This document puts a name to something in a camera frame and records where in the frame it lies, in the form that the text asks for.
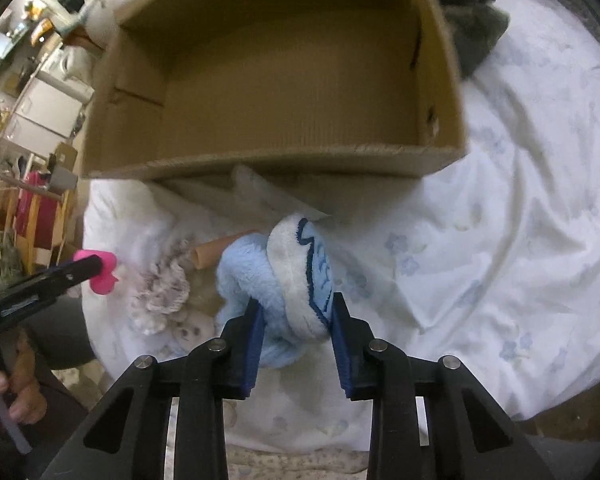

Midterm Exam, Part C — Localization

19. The brown cardboard box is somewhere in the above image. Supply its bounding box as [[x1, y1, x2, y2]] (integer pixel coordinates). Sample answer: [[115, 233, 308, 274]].
[[82, 0, 466, 180]]

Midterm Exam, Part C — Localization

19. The white plush teddy bear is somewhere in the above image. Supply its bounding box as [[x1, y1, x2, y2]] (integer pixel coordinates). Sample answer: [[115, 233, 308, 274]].
[[172, 278, 223, 353]]

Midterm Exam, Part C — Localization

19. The pink fabric on rack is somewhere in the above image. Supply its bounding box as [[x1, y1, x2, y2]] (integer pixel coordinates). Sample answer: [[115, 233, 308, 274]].
[[14, 170, 62, 252]]

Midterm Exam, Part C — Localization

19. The small brown cardboard tube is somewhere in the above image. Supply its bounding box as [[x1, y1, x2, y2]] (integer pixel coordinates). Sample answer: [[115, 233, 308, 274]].
[[190, 230, 257, 270]]

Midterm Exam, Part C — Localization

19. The white floral bed sheet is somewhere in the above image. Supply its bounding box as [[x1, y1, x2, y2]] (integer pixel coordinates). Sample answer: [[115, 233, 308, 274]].
[[82, 0, 600, 441]]

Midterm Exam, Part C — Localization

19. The white drawer cabinet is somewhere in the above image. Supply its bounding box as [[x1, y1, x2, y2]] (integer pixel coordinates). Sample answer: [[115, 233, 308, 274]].
[[0, 78, 85, 158]]

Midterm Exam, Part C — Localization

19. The beige lace scrunchie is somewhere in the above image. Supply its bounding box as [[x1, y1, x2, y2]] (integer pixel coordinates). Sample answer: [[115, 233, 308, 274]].
[[129, 252, 193, 336]]

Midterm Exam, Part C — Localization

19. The dark camouflage clothing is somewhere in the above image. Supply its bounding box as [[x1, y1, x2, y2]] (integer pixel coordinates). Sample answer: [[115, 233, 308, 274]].
[[439, 0, 509, 79]]

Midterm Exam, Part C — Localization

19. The person's left hand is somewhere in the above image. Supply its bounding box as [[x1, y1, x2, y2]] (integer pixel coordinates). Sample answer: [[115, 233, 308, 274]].
[[0, 332, 47, 425]]

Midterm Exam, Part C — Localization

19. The pink heart-shaped squishy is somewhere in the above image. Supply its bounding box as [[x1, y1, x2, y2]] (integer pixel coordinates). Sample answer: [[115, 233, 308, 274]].
[[73, 249, 118, 296]]

